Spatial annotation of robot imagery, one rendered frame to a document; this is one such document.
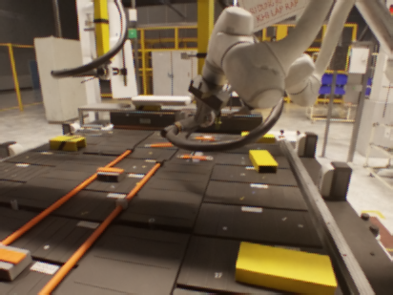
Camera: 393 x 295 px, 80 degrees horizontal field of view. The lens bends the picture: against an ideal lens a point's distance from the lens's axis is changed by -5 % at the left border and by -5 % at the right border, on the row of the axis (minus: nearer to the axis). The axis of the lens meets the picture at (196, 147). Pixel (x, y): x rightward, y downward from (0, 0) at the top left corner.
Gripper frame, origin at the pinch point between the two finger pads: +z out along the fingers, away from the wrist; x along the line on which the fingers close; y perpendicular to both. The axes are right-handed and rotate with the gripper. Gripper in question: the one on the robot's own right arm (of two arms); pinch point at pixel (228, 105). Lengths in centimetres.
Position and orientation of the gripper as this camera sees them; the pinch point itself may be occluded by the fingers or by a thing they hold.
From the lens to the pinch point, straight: 113.8
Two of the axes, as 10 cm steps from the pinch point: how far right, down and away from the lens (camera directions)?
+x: 4.5, 8.9, 0.5
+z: -7.8, 3.6, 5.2
